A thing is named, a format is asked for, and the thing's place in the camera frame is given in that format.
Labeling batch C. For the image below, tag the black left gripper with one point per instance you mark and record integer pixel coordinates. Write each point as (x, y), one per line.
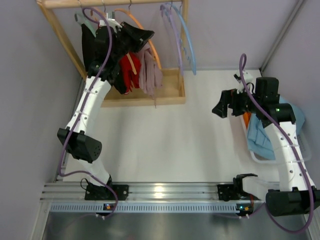
(127, 36)

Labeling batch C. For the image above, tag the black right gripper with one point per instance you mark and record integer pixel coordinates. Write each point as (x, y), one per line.
(233, 99)

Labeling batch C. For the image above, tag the dusty pink trousers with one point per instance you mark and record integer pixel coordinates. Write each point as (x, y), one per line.
(150, 76)

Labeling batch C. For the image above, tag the orange plastic hanger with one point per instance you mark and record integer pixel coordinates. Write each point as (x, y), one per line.
(153, 49)

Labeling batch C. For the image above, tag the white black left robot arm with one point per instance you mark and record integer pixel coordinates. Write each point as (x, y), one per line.
(102, 52)

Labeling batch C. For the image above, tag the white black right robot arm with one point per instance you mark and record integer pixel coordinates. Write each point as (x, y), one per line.
(296, 193)

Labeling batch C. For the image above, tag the light orange hanger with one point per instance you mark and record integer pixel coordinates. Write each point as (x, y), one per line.
(127, 55)

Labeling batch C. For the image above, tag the light blue plastic hanger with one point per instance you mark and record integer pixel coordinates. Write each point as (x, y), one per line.
(186, 45)

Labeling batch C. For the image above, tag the mint green hanger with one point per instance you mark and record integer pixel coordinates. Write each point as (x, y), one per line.
(82, 20)

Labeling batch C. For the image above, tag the purple plastic hanger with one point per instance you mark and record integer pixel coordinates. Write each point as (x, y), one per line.
(168, 13)

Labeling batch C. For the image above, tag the red garment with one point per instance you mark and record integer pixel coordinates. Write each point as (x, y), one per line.
(131, 81)

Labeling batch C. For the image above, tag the orange garment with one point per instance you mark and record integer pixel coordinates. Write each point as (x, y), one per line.
(246, 119)

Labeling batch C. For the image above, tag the black garment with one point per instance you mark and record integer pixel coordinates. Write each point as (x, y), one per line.
(88, 49)

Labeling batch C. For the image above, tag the light blue garment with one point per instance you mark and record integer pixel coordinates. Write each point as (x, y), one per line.
(257, 139)

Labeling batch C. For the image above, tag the wooden clothes rack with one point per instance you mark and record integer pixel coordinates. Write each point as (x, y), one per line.
(171, 93)

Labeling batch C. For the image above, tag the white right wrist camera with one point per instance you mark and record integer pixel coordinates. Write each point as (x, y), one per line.
(248, 78)

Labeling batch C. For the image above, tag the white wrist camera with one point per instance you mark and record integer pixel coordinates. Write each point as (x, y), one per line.
(112, 22)
(248, 78)

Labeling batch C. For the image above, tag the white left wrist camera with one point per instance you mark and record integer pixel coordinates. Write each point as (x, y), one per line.
(112, 22)

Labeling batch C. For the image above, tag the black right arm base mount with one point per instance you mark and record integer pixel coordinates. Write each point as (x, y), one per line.
(229, 192)

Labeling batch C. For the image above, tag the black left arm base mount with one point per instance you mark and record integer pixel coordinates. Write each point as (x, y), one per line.
(100, 193)

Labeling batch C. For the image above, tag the aluminium mounting rail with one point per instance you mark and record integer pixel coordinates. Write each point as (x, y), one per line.
(179, 151)

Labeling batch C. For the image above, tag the grey slotted cable duct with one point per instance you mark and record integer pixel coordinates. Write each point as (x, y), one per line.
(147, 207)

